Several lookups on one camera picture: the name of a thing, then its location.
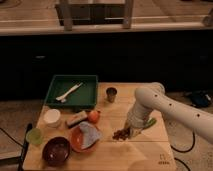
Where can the dark grape bunch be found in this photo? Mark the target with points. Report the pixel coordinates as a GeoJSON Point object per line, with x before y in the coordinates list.
{"type": "Point", "coordinates": [121, 134]}

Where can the wooden brush block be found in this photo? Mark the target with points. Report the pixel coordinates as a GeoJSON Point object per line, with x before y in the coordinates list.
{"type": "Point", "coordinates": [76, 118]}

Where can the white small bowl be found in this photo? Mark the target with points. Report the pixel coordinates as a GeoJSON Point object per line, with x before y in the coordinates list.
{"type": "Point", "coordinates": [52, 118]}

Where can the orange plate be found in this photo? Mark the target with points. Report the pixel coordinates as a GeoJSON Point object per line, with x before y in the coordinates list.
{"type": "Point", "coordinates": [76, 141]}

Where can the orange fruit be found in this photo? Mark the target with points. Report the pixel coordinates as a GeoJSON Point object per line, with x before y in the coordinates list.
{"type": "Point", "coordinates": [93, 116]}

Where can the dark red bowl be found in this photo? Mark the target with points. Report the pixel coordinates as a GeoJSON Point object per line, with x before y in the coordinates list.
{"type": "Point", "coordinates": [56, 151]}

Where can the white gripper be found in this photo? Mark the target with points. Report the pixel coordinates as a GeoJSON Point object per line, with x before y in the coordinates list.
{"type": "Point", "coordinates": [137, 119]}

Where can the light blue cloth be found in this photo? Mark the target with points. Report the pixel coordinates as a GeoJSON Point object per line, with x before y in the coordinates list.
{"type": "Point", "coordinates": [90, 134]}

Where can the dark bag on floor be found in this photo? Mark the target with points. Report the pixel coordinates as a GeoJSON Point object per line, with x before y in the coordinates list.
{"type": "Point", "coordinates": [199, 99]}

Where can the green plastic cup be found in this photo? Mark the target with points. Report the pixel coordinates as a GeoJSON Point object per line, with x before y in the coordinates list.
{"type": "Point", "coordinates": [34, 136]}

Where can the green plastic tray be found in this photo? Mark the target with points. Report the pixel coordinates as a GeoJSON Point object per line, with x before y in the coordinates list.
{"type": "Point", "coordinates": [85, 97]}

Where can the green vegetable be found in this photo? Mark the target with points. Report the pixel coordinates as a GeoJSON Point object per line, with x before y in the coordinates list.
{"type": "Point", "coordinates": [150, 123]}

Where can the black table clamp bar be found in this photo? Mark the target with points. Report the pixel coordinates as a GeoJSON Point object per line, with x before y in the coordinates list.
{"type": "Point", "coordinates": [24, 148]}

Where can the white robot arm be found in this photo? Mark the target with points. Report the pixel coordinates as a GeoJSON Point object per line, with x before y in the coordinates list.
{"type": "Point", "coordinates": [151, 96]}

